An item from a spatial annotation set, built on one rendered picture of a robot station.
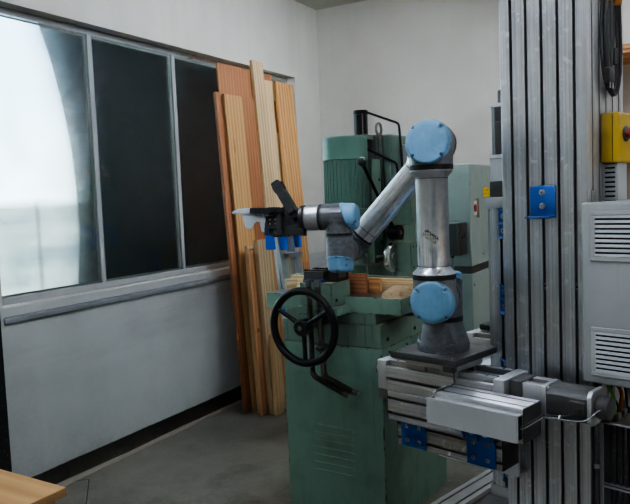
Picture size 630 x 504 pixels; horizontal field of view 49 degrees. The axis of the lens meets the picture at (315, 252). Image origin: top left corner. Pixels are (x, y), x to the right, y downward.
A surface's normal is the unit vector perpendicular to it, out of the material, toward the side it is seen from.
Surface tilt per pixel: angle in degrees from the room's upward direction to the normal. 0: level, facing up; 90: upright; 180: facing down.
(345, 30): 90
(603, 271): 90
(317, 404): 90
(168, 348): 90
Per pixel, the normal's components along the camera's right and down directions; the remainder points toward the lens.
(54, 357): 0.87, 0.00
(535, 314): -0.70, 0.08
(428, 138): -0.32, -0.05
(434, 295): -0.31, 0.22
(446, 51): -0.49, 0.08
